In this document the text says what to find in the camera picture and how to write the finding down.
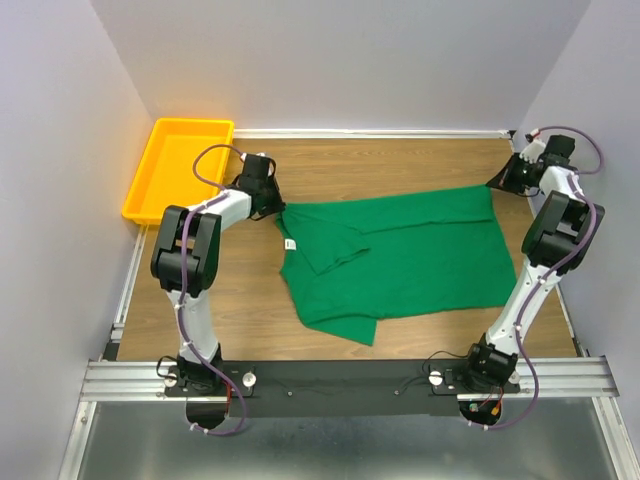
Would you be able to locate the green t shirt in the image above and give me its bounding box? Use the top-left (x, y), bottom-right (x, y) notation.
top-left (276, 185), bottom-right (516, 345)

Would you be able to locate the yellow plastic tray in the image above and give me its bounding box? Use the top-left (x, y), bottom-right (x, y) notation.
top-left (121, 118), bottom-right (234, 225)

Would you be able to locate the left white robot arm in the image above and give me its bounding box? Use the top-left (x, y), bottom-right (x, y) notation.
top-left (150, 153), bottom-right (286, 395)

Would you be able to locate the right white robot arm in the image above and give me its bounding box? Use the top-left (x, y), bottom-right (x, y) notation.
top-left (459, 128), bottom-right (605, 392)

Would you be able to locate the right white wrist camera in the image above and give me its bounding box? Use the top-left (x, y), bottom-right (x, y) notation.
top-left (519, 139), bottom-right (546, 164)

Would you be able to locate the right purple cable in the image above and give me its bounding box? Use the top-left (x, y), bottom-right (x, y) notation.
top-left (469, 125), bottom-right (604, 431)

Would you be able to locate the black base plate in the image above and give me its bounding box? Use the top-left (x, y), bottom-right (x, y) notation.
top-left (156, 357), bottom-right (520, 424)

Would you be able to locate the aluminium frame rail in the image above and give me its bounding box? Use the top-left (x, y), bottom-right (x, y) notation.
top-left (80, 361), bottom-right (165, 402)

